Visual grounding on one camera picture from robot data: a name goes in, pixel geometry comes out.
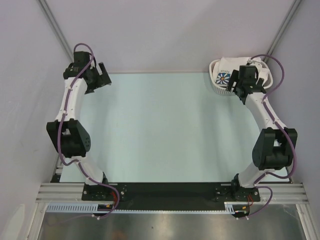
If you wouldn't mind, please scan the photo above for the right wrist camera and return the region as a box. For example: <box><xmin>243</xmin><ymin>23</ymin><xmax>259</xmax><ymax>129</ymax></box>
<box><xmin>238</xmin><ymin>65</ymin><xmax>259</xmax><ymax>80</ymax></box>

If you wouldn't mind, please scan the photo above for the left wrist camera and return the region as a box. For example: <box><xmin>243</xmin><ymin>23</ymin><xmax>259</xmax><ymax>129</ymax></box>
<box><xmin>73</xmin><ymin>51</ymin><xmax>92</xmax><ymax>65</ymax></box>

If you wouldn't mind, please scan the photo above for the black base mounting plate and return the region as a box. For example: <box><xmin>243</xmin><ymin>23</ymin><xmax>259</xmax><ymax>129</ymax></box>
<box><xmin>81</xmin><ymin>182</ymin><xmax>261</xmax><ymax>211</ymax></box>

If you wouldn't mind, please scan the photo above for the white slotted cable duct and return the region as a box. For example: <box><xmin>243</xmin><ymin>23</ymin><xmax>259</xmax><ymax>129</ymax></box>
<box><xmin>46</xmin><ymin>203</ymin><xmax>98</xmax><ymax>214</ymax></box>

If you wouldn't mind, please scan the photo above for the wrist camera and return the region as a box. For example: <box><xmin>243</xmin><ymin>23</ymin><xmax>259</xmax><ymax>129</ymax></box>
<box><xmin>238</xmin><ymin>65</ymin><xmax>259</xmax><ymax>80</ymax></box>
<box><xmin>73</xmin><ymin>51</ymin><xmax>92</xmax><ymax>65</ymax></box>

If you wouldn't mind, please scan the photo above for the white plastic laundry basket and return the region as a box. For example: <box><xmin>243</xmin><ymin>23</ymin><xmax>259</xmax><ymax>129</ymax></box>
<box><xmin>208</xmin><ymin>57</ymin><xmax>274</xmax><ymax>97</ymax></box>

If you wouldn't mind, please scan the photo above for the white daisy print t-shirt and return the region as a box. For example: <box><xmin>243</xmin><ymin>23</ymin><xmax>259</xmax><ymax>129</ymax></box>
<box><xmin>214</xmin><ymin>56</ymin><xmax>272</xmax><ymax>89</ymax></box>

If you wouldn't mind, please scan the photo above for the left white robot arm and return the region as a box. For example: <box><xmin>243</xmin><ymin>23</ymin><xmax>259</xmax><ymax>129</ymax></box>
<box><xmin>46</xmin><ymin>50</ymin><xmax>112</xmax><ymax>200</ymax></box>

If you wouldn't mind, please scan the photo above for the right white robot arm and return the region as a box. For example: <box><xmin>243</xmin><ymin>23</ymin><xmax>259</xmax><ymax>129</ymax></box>
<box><xmin>226</xmin><ymin>65</ymin><xmax>298</xmax><ymax>202</ymax></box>

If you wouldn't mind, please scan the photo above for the aluminium frame rail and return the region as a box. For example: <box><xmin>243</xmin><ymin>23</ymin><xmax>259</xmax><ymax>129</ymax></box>
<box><xmin>35</xmin><ymin>182</ymin><xmax>309</xmax><ymax>205</ymax></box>

